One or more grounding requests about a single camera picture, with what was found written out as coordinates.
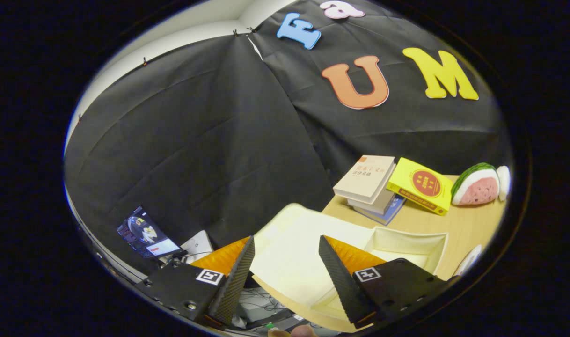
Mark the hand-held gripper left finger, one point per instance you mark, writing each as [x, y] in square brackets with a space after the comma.
[231, 290]

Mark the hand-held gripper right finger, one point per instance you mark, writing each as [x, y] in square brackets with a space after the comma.
[343, 285]

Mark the cream storage box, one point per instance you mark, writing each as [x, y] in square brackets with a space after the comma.
[289, 252]

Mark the white canvas shoe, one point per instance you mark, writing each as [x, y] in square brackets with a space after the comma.
[470, 260]

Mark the white flat object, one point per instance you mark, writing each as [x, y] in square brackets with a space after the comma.
[198, 245]

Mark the blue book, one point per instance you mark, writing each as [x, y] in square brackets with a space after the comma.
[388, 214]

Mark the grey book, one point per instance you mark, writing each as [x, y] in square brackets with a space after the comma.
[378, 206]

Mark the computer monitor screen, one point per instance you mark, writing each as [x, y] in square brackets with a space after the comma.
[147, 234]

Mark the yellow book with red circle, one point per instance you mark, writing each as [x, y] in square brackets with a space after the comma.
[420, 185]

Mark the watermelon slice plush toy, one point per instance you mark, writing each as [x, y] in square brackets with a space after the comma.
[477, 187]

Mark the white round plush toy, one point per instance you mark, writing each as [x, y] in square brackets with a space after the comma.
[504, 182]

